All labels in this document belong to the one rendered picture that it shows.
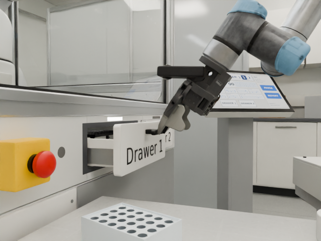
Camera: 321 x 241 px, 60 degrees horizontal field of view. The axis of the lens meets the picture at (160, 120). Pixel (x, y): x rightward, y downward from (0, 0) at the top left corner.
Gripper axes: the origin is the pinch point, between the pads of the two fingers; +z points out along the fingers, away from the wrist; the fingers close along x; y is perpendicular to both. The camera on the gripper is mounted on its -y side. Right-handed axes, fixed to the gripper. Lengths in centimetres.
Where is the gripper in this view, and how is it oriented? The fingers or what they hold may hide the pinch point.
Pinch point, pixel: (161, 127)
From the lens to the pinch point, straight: 70.1
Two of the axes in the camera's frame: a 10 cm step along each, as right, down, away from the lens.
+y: 7.7, 5.8, -2.6
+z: -5.4, 8.2, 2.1
